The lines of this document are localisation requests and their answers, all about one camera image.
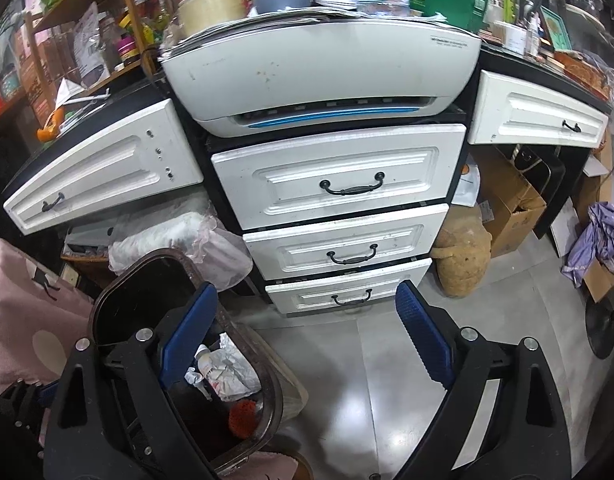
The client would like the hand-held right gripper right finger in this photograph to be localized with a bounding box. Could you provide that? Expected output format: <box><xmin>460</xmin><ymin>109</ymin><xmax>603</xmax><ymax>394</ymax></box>
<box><xmin>395</xmin><ymin>280</ymin><xmax>572</xmax><ymax>480</ymax></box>

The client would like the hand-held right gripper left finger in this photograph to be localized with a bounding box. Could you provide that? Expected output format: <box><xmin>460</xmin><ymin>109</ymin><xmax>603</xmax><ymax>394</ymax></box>
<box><xmin>42</xmin><ymin>282</ymin><xmax>220</xmax><ymax>480</ymax></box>

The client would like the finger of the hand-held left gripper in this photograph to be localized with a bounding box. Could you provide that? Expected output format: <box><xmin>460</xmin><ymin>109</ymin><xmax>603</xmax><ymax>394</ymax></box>
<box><xmin>0</xmin><ymin>379</ymin><xmax>58</xmax><ymax>441</ymax></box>

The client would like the white plastic bottle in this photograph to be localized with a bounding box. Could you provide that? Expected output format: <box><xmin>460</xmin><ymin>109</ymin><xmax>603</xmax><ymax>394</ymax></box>
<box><xmin>196</xmin><ymin>344</ymin><xmax>218</xmax><ymax>386</ymax></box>

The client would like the white tissue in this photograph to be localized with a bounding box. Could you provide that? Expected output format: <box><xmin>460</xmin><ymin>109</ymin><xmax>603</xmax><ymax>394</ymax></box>
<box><xmin>207</xmin><ymin>332</ymin><xmax>262</xmax><ymax>402</ymax></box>

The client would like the orange foam net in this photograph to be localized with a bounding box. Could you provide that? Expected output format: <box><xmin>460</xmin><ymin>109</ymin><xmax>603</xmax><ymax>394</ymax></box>
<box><xmin>229</xmin><ymin>400</ymin><xmax>260</xmax><ymax>438</ymax></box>

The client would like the pink dotted tablecloth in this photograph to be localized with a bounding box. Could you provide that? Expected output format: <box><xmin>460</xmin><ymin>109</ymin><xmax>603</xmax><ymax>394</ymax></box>
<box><xmin>0</xmin><ymin>237</ymin><xmax>312</xmax><ymax>480</ymax></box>

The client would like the white plastic bag bundle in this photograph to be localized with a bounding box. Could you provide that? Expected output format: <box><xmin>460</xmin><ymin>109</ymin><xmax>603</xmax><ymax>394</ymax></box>
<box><xmin>109</xmin><ymin>210</ymin><xmax>252</xmax><ymax>291</ymax></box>

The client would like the large cardboard box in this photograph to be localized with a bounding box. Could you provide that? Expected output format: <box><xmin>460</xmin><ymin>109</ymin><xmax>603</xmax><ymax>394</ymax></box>
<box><xmin>474</xmin><ymin>147</ymin><xmax>548</xmax><ymax>258</ymax></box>

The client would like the black round stand base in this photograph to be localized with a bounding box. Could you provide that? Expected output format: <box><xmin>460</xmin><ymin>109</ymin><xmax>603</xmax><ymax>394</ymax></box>
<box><xmin>584</xmin><ymin>300</ymin><xmax>614</xmax><ymax>358</ymax></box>

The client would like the wide white drawer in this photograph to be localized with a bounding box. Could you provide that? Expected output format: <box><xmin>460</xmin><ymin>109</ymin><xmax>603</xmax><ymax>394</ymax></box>
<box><xmin>3</xmin><ymin>97</ymin><xmax>205</xmax><ymax>235</ymax></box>

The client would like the small cardboard box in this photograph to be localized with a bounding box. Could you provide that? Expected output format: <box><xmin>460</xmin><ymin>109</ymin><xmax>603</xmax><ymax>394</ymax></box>
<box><xmin>584</xmin><ymin>260</ymin><xmax>614</xmax><ymax>303</ymax></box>

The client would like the purple cloth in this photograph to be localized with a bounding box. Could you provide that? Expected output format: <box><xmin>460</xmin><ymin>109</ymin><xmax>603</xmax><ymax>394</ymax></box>
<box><xmin>562</xmin><ymin>202</ymin><xmax>614</xmax><ymax>286</ymax></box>

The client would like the white face mask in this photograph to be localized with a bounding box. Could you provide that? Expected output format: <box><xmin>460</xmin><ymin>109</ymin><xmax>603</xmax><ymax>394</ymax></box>
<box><xmin>54</xmin><ymin>77</ymin><xmax>88</xmax><ymax>111</ymax></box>

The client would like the white printer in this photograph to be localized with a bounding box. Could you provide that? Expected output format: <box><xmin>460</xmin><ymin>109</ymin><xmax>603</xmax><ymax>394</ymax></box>
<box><xmin>159</xmin><ymin>15</ymin><xmax>482</xmax><ymax>137</ymax></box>

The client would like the clear pouch white label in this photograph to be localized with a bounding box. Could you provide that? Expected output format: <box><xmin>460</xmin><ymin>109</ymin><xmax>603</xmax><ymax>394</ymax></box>
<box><xmin>72</xmin><ymin>2</ymin><xmax>112</xmax><ymax>86</ymax></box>

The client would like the bamboo shelf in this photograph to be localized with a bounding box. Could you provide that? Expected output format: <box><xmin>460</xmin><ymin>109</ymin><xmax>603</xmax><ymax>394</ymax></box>
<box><xmin>24</xmin><ymin>0</ymin><xmax>175</xmax><ymax>91</ymax></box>

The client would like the white drawer black handle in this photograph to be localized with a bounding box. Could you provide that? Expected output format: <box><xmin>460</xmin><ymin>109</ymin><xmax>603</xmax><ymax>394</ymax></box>
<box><xmin>264</xmin><ymin>257</ymin><xmax>434</xmax><ymax>316</ymax></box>
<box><xmin>467</xmin><ymin>70</ymin><xmax>610</xmax><ymax>148</ymax></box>
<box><xmin>211</xmin><ymin>124</ymin><xmax>468</xmax><ymax>231</ymax></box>
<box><xmin>242</xmin><ymin>203</ymin><xmax>450</xmax><ymax>281</ymax></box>

